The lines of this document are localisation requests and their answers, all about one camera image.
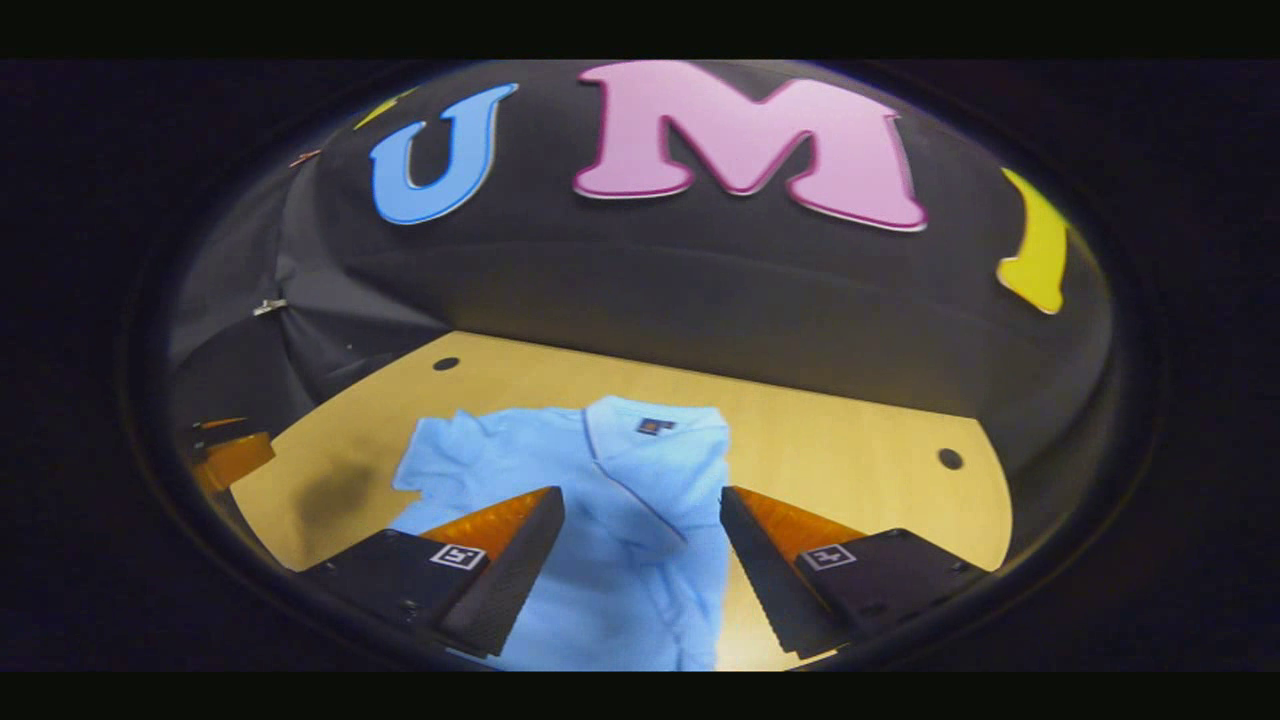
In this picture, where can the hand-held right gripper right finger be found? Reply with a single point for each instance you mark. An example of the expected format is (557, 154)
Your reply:
(770, 580)

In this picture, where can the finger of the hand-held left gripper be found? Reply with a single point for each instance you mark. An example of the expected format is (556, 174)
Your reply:
(235, 458)
(215, 430)

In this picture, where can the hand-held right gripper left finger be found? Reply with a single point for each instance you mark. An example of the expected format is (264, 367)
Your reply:
(510, 585)

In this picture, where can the light blue T-shirt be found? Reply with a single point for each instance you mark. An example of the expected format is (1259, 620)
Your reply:
(640, 580)

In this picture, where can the small metal clip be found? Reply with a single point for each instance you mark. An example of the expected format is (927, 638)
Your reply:
(268, 306)

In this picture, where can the small reddish clip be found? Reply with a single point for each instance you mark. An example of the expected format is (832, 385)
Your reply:
(305, 157)

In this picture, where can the black backdrop cloth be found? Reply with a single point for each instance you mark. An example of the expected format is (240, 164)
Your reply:
(700, 290)

